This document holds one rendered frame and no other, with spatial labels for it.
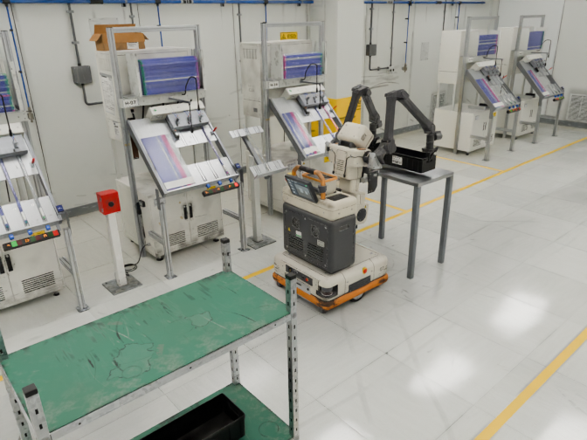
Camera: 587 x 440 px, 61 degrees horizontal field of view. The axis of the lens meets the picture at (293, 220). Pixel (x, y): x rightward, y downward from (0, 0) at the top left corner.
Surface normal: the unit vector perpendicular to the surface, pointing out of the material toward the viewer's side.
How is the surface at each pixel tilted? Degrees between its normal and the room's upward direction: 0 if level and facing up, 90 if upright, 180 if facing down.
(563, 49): 90
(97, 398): 0
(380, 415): 0
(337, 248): 90
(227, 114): 90
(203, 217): 90
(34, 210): 47
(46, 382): 0
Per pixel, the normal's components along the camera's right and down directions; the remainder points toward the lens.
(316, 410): -0.02, -0.92
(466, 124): -0.76, 0.26
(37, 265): 0.66, 0.28
